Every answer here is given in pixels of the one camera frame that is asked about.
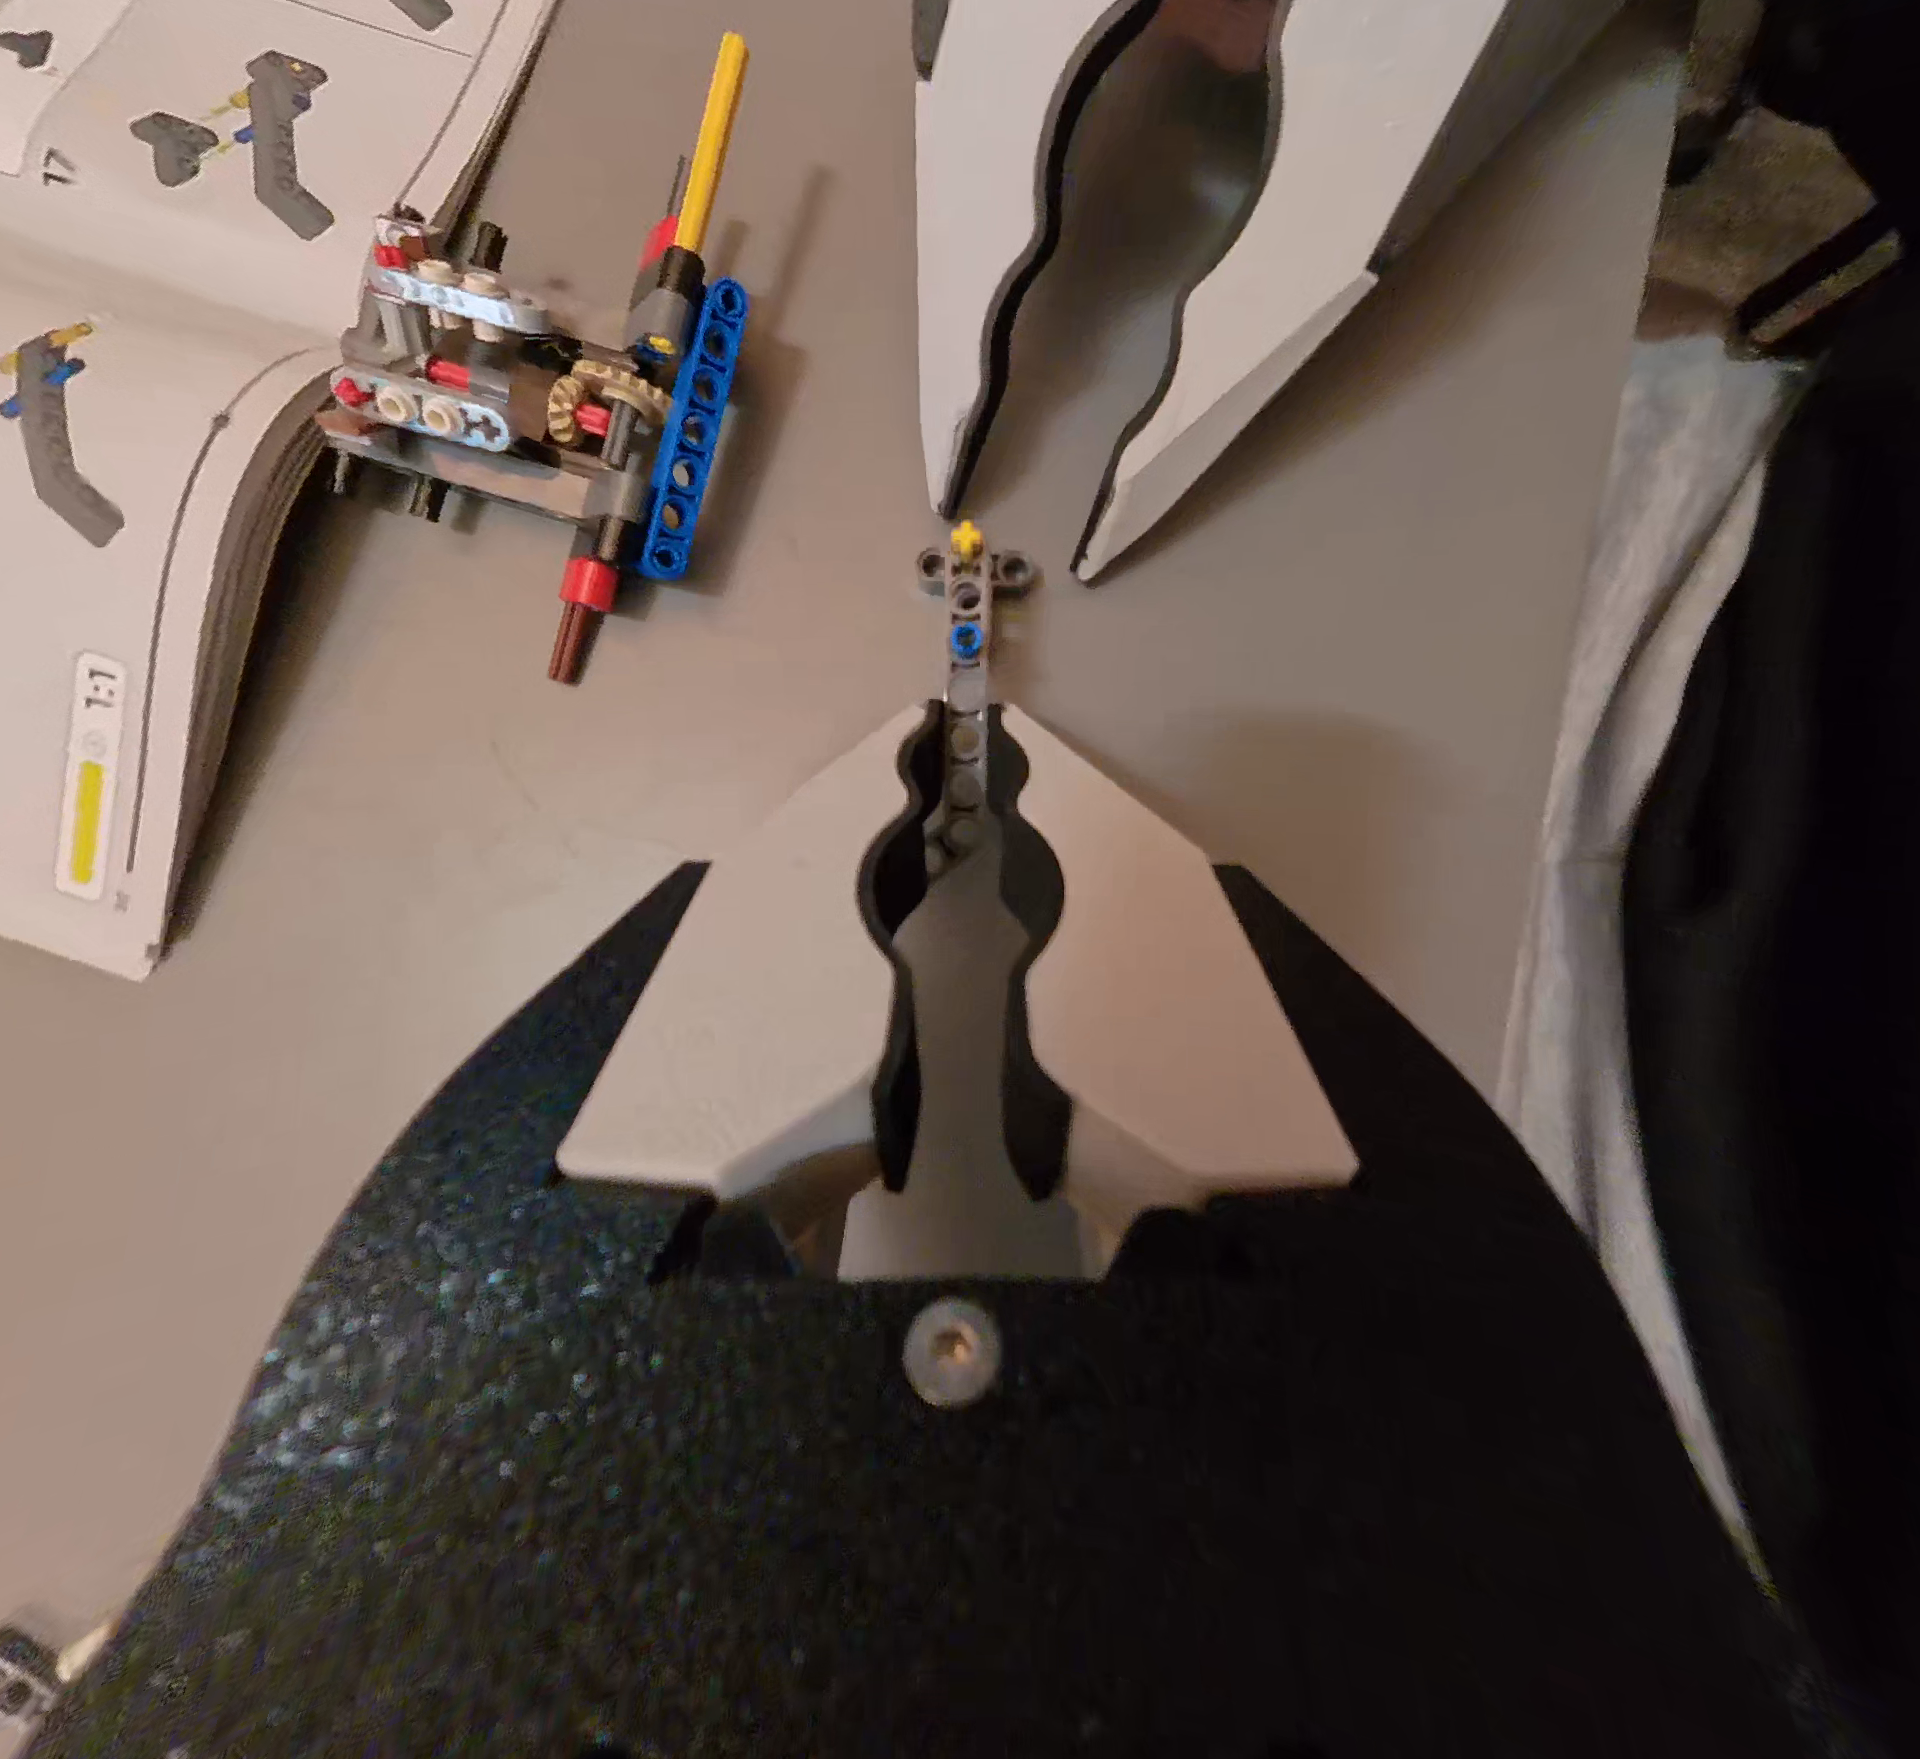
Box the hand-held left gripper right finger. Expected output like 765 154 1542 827
991 706 1360 1207

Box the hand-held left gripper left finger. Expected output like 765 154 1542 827
554 701 949 1207

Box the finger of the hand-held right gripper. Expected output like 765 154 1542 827
1073 0 1580 587
915 0 1203 519

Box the grey lego beam piece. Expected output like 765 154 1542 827
919 521 1041 891

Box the lego gear assembly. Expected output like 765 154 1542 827
327 30 752 684

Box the lego instruction booklet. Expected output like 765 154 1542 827
0 0 630 984

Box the light grey cloth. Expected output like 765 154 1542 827
1500 335 1847 1595

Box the black garment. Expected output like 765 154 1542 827
1619 0 1920 1759

